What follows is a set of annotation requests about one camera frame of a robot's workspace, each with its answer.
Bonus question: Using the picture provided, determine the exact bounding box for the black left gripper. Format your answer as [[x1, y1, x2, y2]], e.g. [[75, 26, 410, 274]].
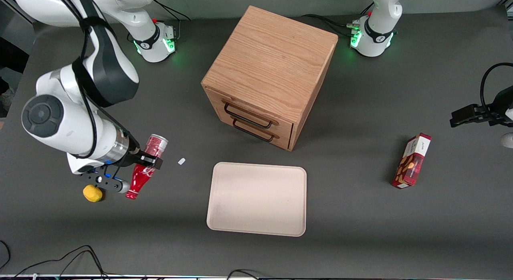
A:
[[450, 85, 513, 128]]

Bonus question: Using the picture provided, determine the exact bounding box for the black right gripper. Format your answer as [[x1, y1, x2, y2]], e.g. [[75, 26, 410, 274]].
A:
[[126, 145, 164, 171]]

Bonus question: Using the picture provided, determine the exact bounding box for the red coke bottle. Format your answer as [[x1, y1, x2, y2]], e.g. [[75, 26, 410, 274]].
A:
[[125, 134, 169, 201]]

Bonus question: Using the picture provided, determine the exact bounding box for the beige plastic tray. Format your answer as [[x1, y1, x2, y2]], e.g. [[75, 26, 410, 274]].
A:
[[206, 162, 307, 237]]

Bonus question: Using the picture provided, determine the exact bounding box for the yellow lemon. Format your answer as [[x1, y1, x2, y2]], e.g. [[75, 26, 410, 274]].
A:
[[83, 185, 103, 203]]

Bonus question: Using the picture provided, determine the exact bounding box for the red tartan shortbread box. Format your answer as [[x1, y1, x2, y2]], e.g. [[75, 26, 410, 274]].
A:
[[391, 132, 432, 190]]

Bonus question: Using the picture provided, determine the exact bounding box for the wooden drawer cabinet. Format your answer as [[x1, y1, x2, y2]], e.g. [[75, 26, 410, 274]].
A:
[[201, 5, 339, 152]]

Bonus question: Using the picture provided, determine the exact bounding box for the black looped cable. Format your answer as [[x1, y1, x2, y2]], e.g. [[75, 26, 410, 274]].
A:
[[480, 62, 513, 114]]

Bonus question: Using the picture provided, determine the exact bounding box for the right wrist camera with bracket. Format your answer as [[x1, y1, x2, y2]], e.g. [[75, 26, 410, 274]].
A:
[[79, 166, 131, 195]]

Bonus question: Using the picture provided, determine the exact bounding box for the black wire drawer handle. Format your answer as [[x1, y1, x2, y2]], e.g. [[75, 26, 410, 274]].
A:
[[223, 102, 275, 130], [232, 118, 278, 143]]

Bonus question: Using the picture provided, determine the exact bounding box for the black floor cable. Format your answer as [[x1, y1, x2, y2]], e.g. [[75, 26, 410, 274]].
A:
[[226, 269, 263, 280], [0, 240, 111, 279]]

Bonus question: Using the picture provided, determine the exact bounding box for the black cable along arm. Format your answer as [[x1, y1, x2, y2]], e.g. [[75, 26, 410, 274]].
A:
[[52, 0, 141, 159]]

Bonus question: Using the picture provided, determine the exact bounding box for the black base cable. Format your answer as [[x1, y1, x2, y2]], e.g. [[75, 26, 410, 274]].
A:
[[152, 0, 192, 23], [301, 2, 375, 37]]

